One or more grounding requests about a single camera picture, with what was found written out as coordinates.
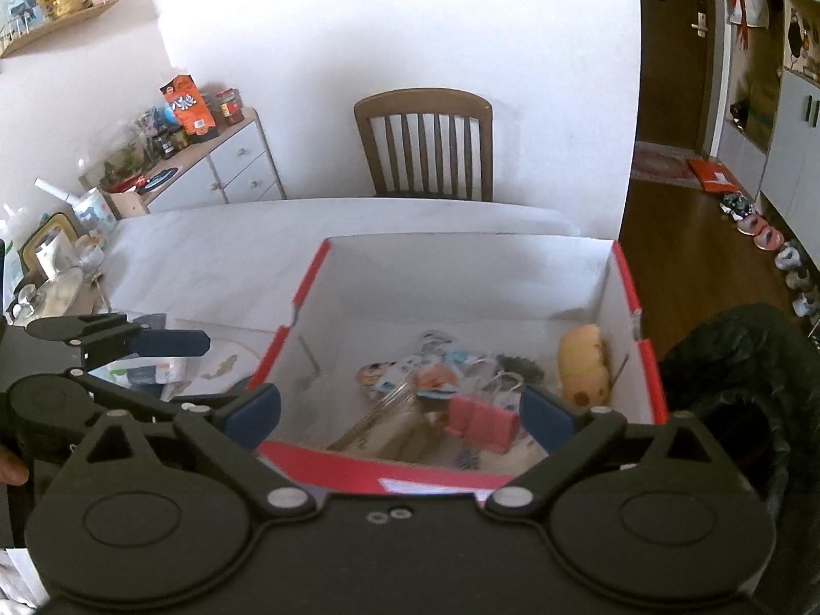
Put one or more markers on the dark puffy jacket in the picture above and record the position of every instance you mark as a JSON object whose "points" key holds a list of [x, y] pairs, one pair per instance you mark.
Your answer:
{"points": [[756, 384]]}

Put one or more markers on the red white hanging bag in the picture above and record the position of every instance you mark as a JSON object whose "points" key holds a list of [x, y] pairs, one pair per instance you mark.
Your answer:
{"points": [[751, 3]]}

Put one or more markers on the black round mat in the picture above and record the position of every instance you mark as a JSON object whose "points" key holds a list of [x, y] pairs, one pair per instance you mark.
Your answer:
{"points": [[160, 178]]}

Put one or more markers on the beige slippers pair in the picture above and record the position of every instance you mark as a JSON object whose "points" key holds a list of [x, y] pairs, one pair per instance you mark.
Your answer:
{"points": [[804, 288]]}

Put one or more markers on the red sauce jar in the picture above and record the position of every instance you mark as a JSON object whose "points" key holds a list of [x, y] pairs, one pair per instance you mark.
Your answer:
{"points": [[229, 109]]}

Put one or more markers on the dark brown door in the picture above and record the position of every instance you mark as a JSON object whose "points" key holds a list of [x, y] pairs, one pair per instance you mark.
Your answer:
{"points": [[672, 77]]}

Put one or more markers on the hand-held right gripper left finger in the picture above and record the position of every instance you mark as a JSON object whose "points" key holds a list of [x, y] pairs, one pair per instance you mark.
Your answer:
{"points": [[256, 409]]}

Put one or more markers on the dark small jar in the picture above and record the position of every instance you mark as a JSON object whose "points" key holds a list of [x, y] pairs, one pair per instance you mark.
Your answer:
{"points": [[170, 144]]}

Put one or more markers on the white drawer cabinet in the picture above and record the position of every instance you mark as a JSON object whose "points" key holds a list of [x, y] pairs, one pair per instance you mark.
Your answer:
{"points": [[237, 163]]}

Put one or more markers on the orange snack box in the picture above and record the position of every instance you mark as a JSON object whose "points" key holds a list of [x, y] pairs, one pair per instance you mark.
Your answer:
{"points": [[190, 109]]}

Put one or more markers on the clear plastic sheet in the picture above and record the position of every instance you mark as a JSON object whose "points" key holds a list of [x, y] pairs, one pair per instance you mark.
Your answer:
{"points": [[224, 359]]}

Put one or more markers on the blue photo card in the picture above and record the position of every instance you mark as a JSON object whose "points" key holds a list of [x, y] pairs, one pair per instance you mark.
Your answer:
{"points": [[27, 9]]}

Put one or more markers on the glass fish bowl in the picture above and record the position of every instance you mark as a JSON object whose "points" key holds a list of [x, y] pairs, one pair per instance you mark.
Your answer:
{"points": [[118, 157]]}

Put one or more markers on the black white wall decoration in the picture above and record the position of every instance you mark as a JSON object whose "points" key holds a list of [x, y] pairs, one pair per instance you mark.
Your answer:
{"points": [[804, 38]]}

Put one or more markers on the yellow plush toy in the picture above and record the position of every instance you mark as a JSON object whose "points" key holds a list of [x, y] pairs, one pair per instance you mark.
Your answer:
{"points": [[583, 365]]}

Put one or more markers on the gold framed tray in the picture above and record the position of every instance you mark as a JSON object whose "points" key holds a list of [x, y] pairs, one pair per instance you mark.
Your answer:
{"points": [[45, 240]]}

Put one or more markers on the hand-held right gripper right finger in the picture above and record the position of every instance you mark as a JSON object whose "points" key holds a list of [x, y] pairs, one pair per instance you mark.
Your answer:
{"points": [[544, 411]]}

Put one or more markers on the white paper roll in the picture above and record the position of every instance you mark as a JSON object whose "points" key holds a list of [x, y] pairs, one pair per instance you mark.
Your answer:
{"points": [[54, 190]]}

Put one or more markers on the pink slippers pair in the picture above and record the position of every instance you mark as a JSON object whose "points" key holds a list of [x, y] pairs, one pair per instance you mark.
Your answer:
{"points": [[759, 232]]}

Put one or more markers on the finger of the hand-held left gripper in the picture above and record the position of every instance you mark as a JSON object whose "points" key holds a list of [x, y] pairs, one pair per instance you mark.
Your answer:
{"points": [[173, 344], [128, 391]]}

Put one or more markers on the person's left hand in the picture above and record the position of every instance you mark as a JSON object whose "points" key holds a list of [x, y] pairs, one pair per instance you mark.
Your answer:
{"points": [[13, 469]]}

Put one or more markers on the dark sneakers pair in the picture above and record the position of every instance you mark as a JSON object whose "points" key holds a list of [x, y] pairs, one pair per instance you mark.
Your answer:
{"points": [[737, 205]]}

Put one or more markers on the white hallway cabinet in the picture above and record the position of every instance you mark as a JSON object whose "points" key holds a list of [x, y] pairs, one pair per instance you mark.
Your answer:
{"points": [[794, 160]]}

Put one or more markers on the red and white cardboard box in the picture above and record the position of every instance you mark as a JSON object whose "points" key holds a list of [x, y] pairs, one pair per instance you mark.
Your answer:
{"points": [[461, 288]]}

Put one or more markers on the wooden sticks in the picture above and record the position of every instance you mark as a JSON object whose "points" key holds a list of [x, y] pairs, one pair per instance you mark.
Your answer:
{"points": [[371, 423]]}

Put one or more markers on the patterned door rug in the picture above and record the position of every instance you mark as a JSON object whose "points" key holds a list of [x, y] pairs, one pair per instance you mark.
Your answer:
{"points": [[663, 166]]}

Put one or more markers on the brown wooden chair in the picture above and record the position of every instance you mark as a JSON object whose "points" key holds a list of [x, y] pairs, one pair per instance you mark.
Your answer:
{"points": [[423, 141]]}

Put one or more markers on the small white cup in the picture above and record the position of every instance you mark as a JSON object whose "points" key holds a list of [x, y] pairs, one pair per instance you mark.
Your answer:
{"points": [[89, 255]]}

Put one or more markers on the small wooden box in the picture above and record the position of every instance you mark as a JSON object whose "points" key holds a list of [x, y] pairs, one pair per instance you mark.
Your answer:
{"points": [[128, 204]]}

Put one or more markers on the white printed mug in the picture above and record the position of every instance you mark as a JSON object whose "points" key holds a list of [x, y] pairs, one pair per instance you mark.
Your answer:
{"points": [[96, 212]]}

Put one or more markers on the orange flat parcel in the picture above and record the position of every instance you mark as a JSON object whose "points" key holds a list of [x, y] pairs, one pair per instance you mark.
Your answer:
{"points": [[714, 176]]}

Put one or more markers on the wooden wall shelf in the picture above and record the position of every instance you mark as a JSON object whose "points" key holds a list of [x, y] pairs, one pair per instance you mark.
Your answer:
{"points": [[64, 22]]}

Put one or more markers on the pink binder clip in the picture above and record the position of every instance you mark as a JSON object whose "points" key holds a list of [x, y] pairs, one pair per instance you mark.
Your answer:
{"points": [[484, 423]]}

